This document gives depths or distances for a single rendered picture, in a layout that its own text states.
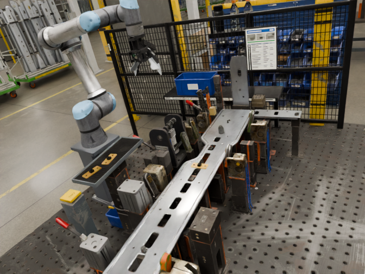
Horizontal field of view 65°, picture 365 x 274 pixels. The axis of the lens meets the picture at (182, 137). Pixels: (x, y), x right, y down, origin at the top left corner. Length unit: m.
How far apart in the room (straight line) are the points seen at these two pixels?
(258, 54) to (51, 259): 1.80
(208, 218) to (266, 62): 1.36
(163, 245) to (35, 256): 0.88
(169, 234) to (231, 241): 0.42
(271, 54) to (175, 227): 1.44
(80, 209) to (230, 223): 0.75
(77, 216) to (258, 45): 1.60
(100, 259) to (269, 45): 1.68
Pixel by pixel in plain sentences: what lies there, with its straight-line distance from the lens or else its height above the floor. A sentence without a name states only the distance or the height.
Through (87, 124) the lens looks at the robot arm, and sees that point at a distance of 1.62.
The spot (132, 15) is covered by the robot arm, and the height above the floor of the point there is 1.72.
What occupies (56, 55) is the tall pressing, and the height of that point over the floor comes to 0.51.
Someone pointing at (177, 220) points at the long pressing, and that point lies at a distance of 1.18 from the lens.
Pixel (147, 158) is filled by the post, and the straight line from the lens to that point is 1.41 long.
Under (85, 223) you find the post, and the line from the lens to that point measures 1.30.
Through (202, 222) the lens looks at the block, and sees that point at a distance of 1.11.
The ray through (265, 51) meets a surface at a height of 1.28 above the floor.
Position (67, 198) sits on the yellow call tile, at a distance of 1.23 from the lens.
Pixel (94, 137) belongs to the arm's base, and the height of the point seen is 1.15.
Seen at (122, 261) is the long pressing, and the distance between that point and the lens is 1.12.
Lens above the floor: 1.83
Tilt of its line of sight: 29 degrees down
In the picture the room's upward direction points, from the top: 11 degrees counter-clockwise
